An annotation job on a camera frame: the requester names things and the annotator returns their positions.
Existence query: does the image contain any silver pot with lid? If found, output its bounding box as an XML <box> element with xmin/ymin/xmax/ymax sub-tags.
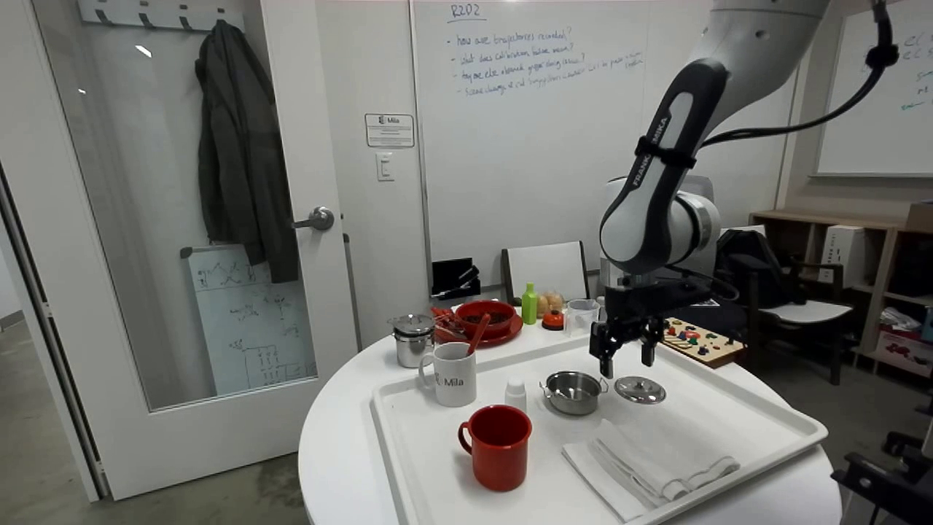
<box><xmin>387</xmin><ymin>314</ymin><xmax>437</xmax><ymax>369</ymax></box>

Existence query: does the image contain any red mug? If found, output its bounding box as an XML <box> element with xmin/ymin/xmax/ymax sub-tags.
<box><xmin>458</xmin><ymin>405</ymin><xmax>534</xmax><ymax>493</ymax></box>

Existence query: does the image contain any small silver lid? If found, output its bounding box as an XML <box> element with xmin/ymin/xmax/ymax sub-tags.
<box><xmin>614</xmin><ymin>376</ymin><xmax>668</xmax><ymax>406</ymax></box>

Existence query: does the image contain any wooden board with coloured pieces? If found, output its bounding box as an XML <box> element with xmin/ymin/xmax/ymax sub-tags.
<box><xmin>658</xmin><ymin>316</ymin><xmax>746</xmax><ymax>369</ymax></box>

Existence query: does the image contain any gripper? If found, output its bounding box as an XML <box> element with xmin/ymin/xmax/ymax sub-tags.
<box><xmin>589</xmin><ymin>281</ymin><xmax>712</xmax><ymax>379</ymax></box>

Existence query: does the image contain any small whiteboard with drawings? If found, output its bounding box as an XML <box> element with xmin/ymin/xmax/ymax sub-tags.
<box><xmin>180</xmin><ymin>244</ymin><xmax>319</xmax><ymax>398</ymax></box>

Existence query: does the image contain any red plate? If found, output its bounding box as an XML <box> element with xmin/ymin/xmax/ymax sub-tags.
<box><xmin>434</xmin><ymin>312</ymin><xmax>524</xmax><ymax>348</ymax></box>

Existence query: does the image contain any framed whiteboard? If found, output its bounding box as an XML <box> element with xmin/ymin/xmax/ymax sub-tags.
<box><xmin>811</xmin><ymin>0</ymin><xmax>933</xmax><ymax>179</ymax></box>

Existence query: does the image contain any red spoon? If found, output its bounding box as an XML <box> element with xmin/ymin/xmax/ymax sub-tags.
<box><xmin>466</xmin><ymin>313</ymin><xmax>492</xmax><ymax>357</ymax></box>

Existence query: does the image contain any large wall whiteboard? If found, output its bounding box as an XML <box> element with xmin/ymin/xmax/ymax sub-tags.
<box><xmin>408</xmin><ymin>0</ymin><xmax>799</xmax><ymax>287</ymax></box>

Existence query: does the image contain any wall sign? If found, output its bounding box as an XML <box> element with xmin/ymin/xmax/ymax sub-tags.
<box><xmin>364</xmin><ymin>113</ymin><xmax>415</xmax><ymax>149</ymax></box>

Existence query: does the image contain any dark grey coat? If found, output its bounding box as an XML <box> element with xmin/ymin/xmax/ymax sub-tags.
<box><xmin>194</xmin><ymin>19</ymin><xmax>301</xmax><ymax>284</ymax></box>

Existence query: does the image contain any clear measuring cup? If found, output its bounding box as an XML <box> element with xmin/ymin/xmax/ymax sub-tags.
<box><xmin>566</xmin><ymin>298</ymin><xmax>601</xmax><ymax>338</ymax></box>

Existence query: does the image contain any folded white cloth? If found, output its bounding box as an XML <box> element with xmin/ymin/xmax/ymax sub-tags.
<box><xmin>561</xmin><ymin>417</ymin><xmax>741</xmax><ymax>523</ymax></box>

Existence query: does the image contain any small open silver pot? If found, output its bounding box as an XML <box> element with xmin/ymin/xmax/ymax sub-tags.
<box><xmin>539</xmin><ymin>370</ymin><xmax>609</xmax><ymax>417</ymax></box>

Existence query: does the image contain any white glass door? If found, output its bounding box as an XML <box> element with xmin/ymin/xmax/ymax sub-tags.
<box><xmin>0</xmin><ymin>0</ymin><xmax>359</xmax><ymax>502</ymax></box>

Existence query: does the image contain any black chair with white seat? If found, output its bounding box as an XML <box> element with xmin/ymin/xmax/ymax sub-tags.
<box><xmin>718</xmin><ymin>252</ymin><xmax>855</xmax><ymax>386</ymax></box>

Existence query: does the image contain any coat hook rack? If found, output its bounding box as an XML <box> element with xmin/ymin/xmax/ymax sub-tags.
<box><xmin>77</xmin><ymin>0</ymin><xmax>247</xmax><ymax>31</ymax></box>

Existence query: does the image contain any chair with white back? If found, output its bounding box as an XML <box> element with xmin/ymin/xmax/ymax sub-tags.
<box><xmin>500</xmin><ymin>241</ymin><xmax>592</xmax><ymax>306</ymax></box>

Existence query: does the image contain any silver door handle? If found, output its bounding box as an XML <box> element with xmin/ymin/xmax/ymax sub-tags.
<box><xmin>292</xmin><ymin>206</ymin><xmax>336</xmax><ymax>233</ymax></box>

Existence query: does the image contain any white box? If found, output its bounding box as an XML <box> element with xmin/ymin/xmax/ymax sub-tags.
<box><xmin>818</xmin><ymin>225</ymin><xmax>868</xmax><ymax>287</ymax></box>

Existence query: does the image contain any white plastic tray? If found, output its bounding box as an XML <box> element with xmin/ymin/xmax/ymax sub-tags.
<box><xmin>370</xmin><ymin>337</ymin><xmax>829</xmax><ymax>525</ymax></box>

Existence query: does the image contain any wooden shelf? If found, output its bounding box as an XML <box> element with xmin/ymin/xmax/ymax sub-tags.
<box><xmin>749</xmin><ymin>209</ymin><xmax>933</xmax><ymax>380</ymax></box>

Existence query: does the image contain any red bowl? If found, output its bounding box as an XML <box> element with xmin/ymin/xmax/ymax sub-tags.
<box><xmin>455</xmin><ymin>300</ymin><xmax>517</xmax><ymax>341</ymax></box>

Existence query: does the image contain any black holder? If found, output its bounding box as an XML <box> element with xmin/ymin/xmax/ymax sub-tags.
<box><xmin>430</xmin><ymin>256</ymin><xmax>483</xmax><ymax>301</ymax></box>

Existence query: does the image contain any white mug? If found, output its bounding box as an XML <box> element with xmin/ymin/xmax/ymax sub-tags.
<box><xmin>418</xmin><ymin>341</ymin><xmax>478</xmax><ymax>408</ymax></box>

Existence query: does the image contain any heap of red cutlery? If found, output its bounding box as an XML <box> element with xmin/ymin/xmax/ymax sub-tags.
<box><xmin>430</xmin><ymin>306</ymin><xmax>469</xmax><ymax>343</ymax></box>

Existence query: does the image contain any black backpack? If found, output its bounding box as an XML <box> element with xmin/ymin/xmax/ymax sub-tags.
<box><xmin>714</xmin><ymin>229</ymin><xmax>799</xmax><ymax>311</ymax></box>

